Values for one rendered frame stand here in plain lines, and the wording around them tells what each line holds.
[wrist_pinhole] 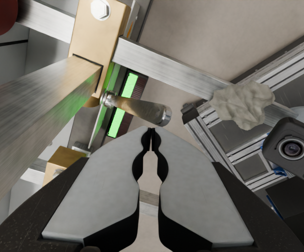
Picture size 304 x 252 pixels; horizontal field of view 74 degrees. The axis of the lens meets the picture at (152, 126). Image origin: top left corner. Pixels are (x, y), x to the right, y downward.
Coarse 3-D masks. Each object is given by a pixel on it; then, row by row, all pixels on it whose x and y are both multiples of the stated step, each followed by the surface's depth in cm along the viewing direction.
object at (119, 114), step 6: (132, 78) 42; (126, 84) 43; (132, 84) 43; (126, 90) 43; (126, 96) 44; (120, 114) 46; (114, 120) 47; (120, 120) 47; (114, 126) 47; (114, 132) 48
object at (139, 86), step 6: (138, 78) 42; (138, 84) 43; (144, 84) 43; (138, 90) 43; (132, 96) 44; (138, 96) 44; (126, 114) 46; (132, 114) 46; (126, 120) 47; (120, 126) 47; (126, 126) 47; (120, 132) 48
